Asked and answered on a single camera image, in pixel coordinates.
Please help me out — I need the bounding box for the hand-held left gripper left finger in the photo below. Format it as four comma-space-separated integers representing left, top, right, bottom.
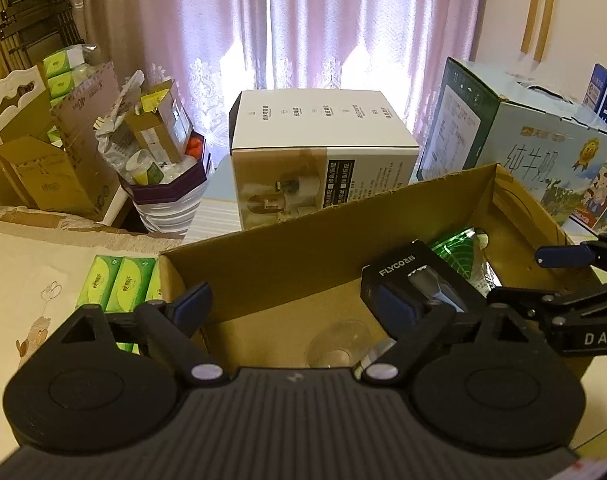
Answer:
57, 282, 231, 388

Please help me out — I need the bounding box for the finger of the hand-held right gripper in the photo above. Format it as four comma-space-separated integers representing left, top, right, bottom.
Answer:
535, 234, 607, 273
486, 280, 607, 328

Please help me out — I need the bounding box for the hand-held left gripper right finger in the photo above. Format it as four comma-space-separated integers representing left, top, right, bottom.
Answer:
361, 284, 541, 386

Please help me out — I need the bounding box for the black shaver box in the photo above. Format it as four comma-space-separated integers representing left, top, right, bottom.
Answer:
361, 240, 491, 333

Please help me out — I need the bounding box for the clear plastic cup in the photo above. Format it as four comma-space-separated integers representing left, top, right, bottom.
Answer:
308, 319, 374, 368

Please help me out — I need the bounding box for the silver green tea packet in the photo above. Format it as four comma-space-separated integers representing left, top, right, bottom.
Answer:
428, 227, 499, 301

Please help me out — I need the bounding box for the green tissue multipack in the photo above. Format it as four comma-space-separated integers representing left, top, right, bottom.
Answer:
76, 254, 166, 353
42, 45, 101, 111

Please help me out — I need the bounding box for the purple waste bin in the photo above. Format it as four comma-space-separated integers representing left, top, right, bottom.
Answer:
120, 162, 211, 236

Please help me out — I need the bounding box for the green milk carton box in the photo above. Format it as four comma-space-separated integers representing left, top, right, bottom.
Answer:
416, 56, 607, 226

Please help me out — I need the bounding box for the beige printed cloth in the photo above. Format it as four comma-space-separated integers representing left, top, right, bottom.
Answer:
0, 205, 194, 461

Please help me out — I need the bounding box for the tall brown cardboard box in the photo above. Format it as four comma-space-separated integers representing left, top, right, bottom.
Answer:
0, 62, 126, 223

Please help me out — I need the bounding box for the packaging waste heap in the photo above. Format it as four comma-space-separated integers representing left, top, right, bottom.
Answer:
96, 70, 206, 186

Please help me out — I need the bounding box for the white appliance box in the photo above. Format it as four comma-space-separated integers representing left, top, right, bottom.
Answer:
229, 89, 420, 231

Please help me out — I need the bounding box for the pink lace curtain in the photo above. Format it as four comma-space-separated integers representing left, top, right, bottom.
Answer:
58, 0, 489, 161

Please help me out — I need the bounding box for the stack of folding chairs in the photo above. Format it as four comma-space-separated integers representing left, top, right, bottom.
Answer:
0, 0, 86, 68

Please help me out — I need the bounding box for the wooden wall strip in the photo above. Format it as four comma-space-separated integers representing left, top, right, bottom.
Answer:
521, 0, 540, 53
533, 0, 555, 61

